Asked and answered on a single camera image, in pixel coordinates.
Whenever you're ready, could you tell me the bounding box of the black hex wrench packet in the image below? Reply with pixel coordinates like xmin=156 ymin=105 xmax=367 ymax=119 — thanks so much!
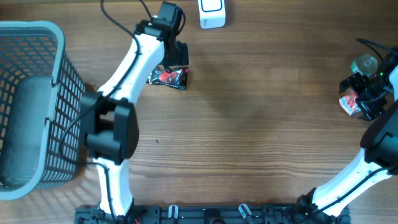
xmin=146 ymin=67 xmax=189 ymax=90

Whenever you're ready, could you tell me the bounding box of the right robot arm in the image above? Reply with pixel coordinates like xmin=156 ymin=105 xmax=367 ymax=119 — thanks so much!
xmin=290 ymin=40 xmax=397 ymax=223

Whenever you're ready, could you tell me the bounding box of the red snack packet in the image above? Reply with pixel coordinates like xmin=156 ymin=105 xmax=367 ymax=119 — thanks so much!
xmin=339 ymin=89 xmax=361 ymax=116

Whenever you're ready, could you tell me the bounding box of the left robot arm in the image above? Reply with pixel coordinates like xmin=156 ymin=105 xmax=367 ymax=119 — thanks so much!
xmin=80 ymin=2 xmax=189 ymax=223

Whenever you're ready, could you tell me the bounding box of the black left camera cable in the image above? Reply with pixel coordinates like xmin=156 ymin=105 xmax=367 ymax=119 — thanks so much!
xmin=58 ymin=0 xmax=155 ymax=224

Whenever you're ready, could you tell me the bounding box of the white barcode scanner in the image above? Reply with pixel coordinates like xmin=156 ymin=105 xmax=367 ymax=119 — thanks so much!
xmin=198 ymin=0 xmax=226 ymax=29

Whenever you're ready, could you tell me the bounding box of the grey plastic basket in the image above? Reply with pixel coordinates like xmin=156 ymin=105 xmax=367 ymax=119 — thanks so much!
xmin=1 ymin=21 xmax=85 ymax=201

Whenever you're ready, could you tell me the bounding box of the black camera cable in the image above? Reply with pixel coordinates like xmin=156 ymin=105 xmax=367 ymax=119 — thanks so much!
xmin=304 ymin=37 xmax=398 ymax=218
xmin=58 ymin=0 xmax=155 ymax=224

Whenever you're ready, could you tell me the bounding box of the silver tin can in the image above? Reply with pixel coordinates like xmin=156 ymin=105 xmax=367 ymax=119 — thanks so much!
xmin=351 ymin=54 xmax=379 ymax=77

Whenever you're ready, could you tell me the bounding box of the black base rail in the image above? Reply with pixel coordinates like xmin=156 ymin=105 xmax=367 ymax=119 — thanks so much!
xmin=73 ymin=203 xmax=351 ymax=224

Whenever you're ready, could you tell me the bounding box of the black right camera cable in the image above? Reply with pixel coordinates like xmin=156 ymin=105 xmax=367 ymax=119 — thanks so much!
xmin=304 ymin=37 xmax=398 ymax=218

